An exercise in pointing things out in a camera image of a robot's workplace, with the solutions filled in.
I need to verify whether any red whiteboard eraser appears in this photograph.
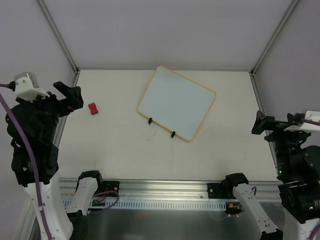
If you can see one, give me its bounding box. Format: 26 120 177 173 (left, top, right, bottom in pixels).
88 102 99 115

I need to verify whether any yellow framed whiteboard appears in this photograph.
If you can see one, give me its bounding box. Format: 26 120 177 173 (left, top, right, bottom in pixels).
137 65 217 142

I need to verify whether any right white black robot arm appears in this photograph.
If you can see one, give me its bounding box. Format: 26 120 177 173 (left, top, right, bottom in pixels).
221 110 320 240

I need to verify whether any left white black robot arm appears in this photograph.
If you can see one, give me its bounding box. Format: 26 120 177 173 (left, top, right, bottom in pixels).
0 81 104 240

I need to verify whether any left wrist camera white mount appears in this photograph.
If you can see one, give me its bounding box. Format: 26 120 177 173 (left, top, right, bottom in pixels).
9 72 50 102

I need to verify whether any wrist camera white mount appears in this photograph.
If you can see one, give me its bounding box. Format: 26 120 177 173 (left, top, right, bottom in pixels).
284 110 320 133
9 72 50 102

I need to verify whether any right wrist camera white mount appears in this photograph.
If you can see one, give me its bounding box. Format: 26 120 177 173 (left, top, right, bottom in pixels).
284 110 320 133

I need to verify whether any left aluminium frame post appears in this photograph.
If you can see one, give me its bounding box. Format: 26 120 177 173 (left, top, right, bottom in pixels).
35 0 79 75

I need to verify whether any aluminium frame post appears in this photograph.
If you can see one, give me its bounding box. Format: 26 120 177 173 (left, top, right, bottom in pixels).
250 0 301 77
35 0 79 75

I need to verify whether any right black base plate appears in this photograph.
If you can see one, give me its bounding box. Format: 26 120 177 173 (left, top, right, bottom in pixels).
206 182 235 200

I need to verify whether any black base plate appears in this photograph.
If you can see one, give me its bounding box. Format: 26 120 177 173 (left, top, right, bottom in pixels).
206 182 235 200
102 180 120 198

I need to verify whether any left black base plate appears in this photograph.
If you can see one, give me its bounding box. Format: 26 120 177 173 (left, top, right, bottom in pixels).
102 180 120 198

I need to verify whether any aluminium mounting rail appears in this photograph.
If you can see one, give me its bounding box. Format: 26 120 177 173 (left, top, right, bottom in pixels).
58 176 283 201

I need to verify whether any white slotted cable duct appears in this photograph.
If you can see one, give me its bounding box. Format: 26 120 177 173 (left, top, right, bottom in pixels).
62 197 227 212

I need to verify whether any right aluminium frame post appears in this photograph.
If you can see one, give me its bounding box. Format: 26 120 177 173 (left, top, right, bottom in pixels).
250 0 301 77

